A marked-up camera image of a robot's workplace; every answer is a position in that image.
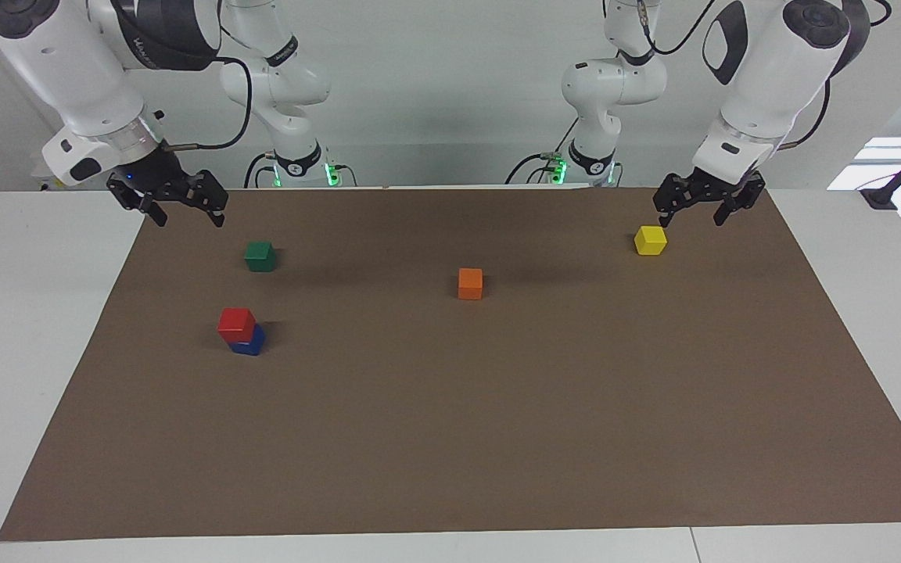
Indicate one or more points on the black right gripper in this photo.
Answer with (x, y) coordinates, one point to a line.
(157, 178)

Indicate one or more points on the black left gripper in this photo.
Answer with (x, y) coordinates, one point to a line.
(720, 186)

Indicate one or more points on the red wooden block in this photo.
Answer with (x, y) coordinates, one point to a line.
(236, 322)

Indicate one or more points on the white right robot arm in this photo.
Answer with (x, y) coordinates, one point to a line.
(67, 62)

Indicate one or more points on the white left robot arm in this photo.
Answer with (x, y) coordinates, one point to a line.
(771, 70)

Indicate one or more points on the yellow wooden block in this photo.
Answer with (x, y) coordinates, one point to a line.
(651, 240)

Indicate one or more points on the green wooden block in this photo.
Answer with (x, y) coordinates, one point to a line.
(260, 256)

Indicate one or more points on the blue wooden block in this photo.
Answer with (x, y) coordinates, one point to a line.
(252, 346)

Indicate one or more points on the orange wooden block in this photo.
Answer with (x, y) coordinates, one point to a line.
(470, 285)

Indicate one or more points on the brown table mat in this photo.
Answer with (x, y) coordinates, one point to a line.
(497, 430)

